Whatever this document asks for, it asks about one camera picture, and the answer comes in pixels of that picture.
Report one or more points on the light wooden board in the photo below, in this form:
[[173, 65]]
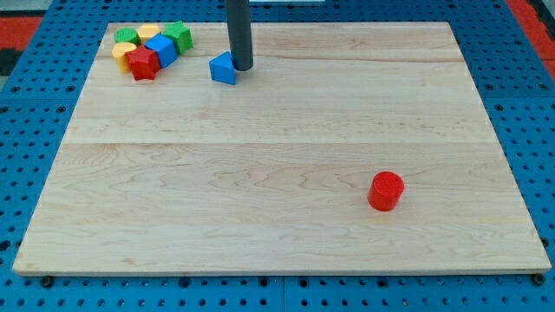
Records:
[[185, 176]]

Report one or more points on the blue triangle block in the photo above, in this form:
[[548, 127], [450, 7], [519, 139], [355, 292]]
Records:
[[222, 69]]

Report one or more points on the red cylinder block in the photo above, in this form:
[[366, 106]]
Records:
[[385, 190]]

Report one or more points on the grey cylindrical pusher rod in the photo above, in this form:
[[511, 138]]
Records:
[[239, 33]]

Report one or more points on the green star block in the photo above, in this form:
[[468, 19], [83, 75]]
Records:
[[181, 36]]

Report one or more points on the blue cube block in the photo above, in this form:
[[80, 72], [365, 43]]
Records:
[[164, 48]]

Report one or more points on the red star block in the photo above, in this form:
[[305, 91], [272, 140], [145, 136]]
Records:
[[144, 63]]

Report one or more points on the yellow hexagon block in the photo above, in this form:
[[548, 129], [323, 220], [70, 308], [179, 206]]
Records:
[[148, 30]]

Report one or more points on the yellow cylinder block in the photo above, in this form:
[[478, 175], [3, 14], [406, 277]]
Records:
[[119, 54]]

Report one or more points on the green cylinder block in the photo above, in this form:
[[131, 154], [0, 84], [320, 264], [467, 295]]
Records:
[[128, 35]]

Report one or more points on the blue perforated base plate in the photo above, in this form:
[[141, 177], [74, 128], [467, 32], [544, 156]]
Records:
[[41, 92]]

